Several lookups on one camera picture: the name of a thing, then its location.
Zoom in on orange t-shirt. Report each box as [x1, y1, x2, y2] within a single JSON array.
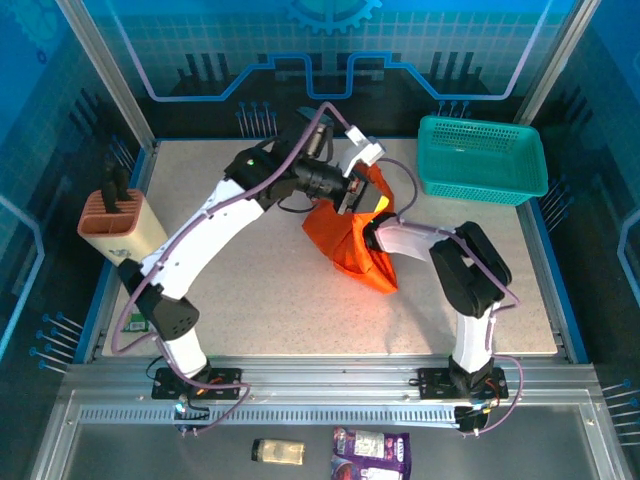
[[301, 164, 401, 296]]

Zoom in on teal plastic mesh basket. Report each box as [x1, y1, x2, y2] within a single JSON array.
[[417, 115, 550, 207]]

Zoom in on beige knife block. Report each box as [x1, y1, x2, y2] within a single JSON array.
[[77, 188, 169, 268]]

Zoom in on purple snack bag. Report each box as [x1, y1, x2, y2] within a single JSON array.
[[331, 426, 412, 480]]

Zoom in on green snack bag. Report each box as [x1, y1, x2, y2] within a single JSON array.
[[121, 308, 152, 334]]

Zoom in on clear jar with beige contents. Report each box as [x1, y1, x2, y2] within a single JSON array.
[[251, 438, 306, 467]]

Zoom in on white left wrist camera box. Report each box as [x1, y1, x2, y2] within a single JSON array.
[[339, 126, 387, 180]]

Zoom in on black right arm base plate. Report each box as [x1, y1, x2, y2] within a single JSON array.
[[416, 366, 509, 401]]

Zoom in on slotted aluminium rail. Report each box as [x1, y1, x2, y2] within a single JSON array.
[[78, 405, 460, 425]]

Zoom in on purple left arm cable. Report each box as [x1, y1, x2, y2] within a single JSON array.
[[110, 102, 354, 437]]

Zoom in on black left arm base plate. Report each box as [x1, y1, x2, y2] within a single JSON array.
[[151, 366, 243, 401]]

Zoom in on aluminium frame post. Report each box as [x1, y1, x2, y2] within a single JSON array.
[[513, 0, 599, 129], [53, 0, 160, 152]]

